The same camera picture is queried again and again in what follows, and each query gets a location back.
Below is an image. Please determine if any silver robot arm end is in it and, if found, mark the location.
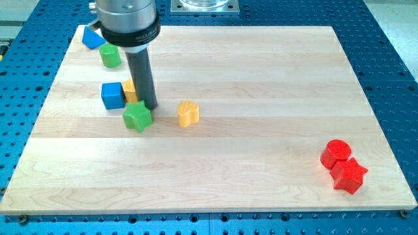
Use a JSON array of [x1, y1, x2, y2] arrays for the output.
[[89, 0, 161, 54]]

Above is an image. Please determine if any yellow hexagon block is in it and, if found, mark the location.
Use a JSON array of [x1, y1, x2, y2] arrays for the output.
[[122, 78, 138, 103]]

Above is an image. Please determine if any blue cube block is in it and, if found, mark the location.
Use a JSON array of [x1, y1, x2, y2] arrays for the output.
[[101, 82, 125, 110]]

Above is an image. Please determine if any yellow heart block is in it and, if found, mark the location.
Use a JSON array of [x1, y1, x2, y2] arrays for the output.
[[177, 101, 200, 128]]

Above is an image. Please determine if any light wooden board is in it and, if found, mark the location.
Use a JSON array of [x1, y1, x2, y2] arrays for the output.
[[1, 26, 417, 215]]

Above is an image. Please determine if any green star block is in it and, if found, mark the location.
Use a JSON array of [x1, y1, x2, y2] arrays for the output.
[[123, 101, 153, 133]]

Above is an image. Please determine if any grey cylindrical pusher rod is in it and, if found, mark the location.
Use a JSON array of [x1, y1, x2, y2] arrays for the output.
[[126, 48, 157, 110]]

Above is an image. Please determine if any green cylinder block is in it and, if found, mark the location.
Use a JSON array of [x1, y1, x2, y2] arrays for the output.
[[99, 43, 121, 68]]

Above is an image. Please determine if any red cylinder block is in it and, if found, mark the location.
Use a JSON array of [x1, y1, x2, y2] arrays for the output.
[[320, 139, 352, 170]]

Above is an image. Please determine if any blue triangle block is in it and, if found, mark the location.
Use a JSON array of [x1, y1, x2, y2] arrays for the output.
[[82, 26, 106, 50]]

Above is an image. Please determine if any red star block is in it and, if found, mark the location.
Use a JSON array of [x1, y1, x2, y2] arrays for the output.
[[330, 157, 368, 195]]

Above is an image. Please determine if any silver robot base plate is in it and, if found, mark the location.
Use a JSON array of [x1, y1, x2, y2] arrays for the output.
[[170, 0, 240, 15]]

